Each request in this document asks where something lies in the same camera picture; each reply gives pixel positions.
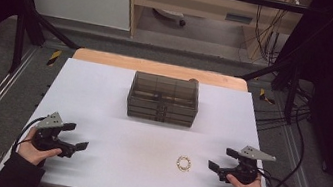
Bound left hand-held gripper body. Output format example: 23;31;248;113
29;108;81;160

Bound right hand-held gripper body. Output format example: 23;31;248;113
216;141;279;187

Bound gold bead bracelet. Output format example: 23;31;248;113
175;154;194;174

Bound smoky transparent drawer organizer box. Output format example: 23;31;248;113
123;69;204;129

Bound person's left hand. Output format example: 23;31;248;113
15;124;66;171

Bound white table board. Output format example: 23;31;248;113
0;48;293;187

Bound wooden table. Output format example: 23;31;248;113
71;46;252;93

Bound office chair base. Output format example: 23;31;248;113
149;7;188;29

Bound light wooden desk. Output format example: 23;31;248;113
119;0;315;68

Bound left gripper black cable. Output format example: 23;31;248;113
10;112;47;160

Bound black floor cables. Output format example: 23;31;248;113
251;84;315;137

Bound black hanging cables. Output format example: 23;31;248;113
249;3;290;67

